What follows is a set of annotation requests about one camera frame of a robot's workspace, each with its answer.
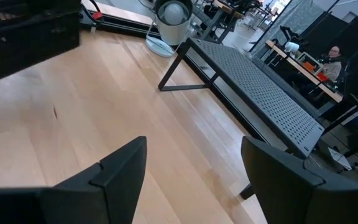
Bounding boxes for person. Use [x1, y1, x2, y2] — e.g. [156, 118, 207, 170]
[318, 45, 345, 83]

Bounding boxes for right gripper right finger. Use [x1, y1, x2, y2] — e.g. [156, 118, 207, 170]
[240, 136, 358, 224]

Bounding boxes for white round desk object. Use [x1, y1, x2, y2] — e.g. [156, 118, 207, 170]
[283, 40, 301, 54]

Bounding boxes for wooden desk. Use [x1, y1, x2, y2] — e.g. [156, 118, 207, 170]
[264, 39, 344, 104]

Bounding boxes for black plastic basket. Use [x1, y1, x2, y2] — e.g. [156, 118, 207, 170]
[0, 0, 82, 87]

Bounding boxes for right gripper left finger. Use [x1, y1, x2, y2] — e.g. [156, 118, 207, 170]
[0, 136, 148, 224]

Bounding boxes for black perforated metal riser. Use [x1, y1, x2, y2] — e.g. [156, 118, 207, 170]
[157, 37, 326, 200]

